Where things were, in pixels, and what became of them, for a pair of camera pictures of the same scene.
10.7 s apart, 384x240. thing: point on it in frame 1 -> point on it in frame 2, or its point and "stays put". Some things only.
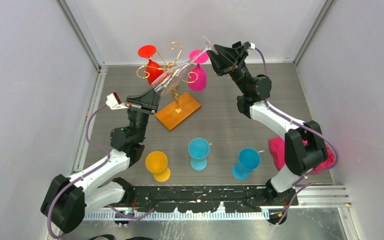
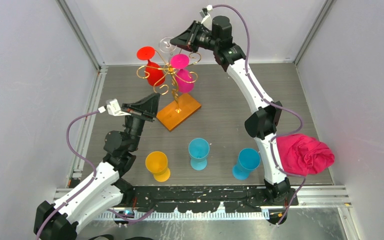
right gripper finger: [226, 58] -> [185, 39]
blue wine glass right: [248, 159] stays put
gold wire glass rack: [174, 114] stays put
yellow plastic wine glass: [156, 163] stays put
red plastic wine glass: [153, 70] stays put
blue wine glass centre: [198, 151] stays put
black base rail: [199, 199] stays put
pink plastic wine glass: [197, 80] -> [184, 79]
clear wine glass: [172, 79] -> [165, 46]
